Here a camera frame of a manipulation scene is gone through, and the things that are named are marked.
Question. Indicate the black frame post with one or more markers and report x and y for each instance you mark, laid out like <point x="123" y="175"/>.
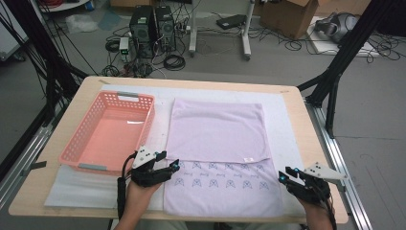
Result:
<point x="348" y="48"/>
<point x="54" y="64"/>

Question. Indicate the flat black device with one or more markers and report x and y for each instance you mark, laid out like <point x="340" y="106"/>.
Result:
<point x="231" y="21"/>

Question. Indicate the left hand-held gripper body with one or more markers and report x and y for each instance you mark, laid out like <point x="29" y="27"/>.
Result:
<point x="146" y="174"/>

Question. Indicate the white grid mat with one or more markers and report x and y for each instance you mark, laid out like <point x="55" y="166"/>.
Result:
<point x="159" y="96"/>

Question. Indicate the lilac printed towel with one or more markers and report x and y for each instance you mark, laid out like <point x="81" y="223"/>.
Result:
<point x="217" y="134"/>

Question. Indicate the clear plastic bag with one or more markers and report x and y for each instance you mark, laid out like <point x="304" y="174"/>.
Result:
<point x="79" y="23"/>

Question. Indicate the aluminium rail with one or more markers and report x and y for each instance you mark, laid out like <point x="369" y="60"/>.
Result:
<point x="354" y="204"/>
<point x="35" y="143"/>

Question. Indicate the small white power unit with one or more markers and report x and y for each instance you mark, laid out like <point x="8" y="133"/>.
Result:
<point x="124" y="46"/>

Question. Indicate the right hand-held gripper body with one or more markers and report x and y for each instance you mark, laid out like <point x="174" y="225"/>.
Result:
<point x="311" y="190"/>

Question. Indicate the white floor board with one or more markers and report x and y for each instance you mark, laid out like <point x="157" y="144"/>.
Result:
<point x="322" y="46"/>

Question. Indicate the white metal stand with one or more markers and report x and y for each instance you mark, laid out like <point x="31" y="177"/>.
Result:
<point x="192" y="32"/>

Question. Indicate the person's right hand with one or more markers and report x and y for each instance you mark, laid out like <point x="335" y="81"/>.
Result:
<point x="316" y="209"/>

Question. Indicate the grey metal bracket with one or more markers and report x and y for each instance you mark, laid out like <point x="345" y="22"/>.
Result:
<point x="342" y="186"/>
<point x="37" y="165"/>

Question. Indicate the pink plastic basket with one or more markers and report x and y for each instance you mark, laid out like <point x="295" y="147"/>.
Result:
<point x="108" y="140"/>

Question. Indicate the brown cardboard box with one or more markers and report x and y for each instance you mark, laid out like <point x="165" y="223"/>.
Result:
<point x="287" y="16"/>

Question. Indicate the person's left hand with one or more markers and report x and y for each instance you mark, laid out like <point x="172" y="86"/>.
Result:
<point x="139" y="199"/>

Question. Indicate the slim black computer tower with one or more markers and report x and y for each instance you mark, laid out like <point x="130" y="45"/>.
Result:
<point x="166" y="30"/>

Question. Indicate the large black computer tower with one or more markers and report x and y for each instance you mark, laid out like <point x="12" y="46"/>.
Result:
<point x="142" y="32"/>

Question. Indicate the white round table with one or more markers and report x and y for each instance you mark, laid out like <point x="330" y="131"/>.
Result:
<point x="63" y="5"/>

